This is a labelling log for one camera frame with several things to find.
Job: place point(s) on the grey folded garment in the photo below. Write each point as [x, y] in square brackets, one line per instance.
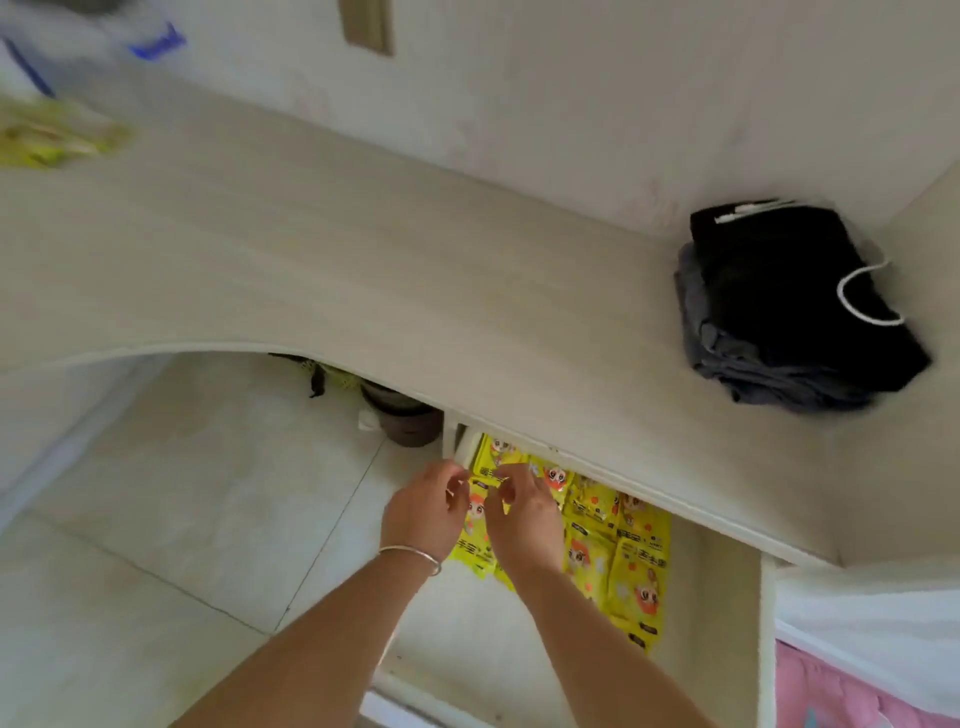
[720, 367]

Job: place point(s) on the beige wall fixture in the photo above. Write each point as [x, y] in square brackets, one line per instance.
[364, 22]

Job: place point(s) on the pink bedding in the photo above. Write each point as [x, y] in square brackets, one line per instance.
[825, 697]

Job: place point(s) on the black folded garment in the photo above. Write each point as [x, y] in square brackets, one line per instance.
[780, 300]

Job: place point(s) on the person's right forearm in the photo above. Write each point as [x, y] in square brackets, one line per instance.
[607, 660]

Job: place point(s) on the clear plastic storage box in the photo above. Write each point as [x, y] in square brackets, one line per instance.
[75, 37]

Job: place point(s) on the white crumpled tissue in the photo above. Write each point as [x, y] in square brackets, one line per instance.
[369, 421]

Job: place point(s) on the person's left hand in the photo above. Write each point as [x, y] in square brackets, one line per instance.
[424, 517]

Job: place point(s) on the brown round container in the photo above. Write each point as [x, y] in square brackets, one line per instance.
[409, 427]

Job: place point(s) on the white drawer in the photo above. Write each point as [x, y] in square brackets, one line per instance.
[720, 600]

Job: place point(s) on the person's right hand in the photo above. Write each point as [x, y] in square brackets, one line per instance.
[529, 525]

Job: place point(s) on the green plastic basket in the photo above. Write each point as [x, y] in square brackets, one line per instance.
[337, 373]

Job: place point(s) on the light wooden table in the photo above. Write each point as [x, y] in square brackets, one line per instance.
[375, 262]

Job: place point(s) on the white wardrobe with wooden side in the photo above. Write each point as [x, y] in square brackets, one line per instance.
[862, 637]

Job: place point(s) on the person's left forearm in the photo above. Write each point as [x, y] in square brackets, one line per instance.
[315, 652]

